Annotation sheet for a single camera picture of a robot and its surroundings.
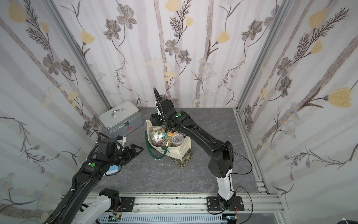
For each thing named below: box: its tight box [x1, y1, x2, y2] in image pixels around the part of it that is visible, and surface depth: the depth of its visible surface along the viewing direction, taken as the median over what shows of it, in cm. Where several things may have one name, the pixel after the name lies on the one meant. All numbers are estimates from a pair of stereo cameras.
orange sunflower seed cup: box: [165, 131, 177, 140], surface depth 78 cm
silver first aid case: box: [97, 100, 144, 138], surface depth 98 cm
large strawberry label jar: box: [148, 128, 167, 146], surface depth 81 cm
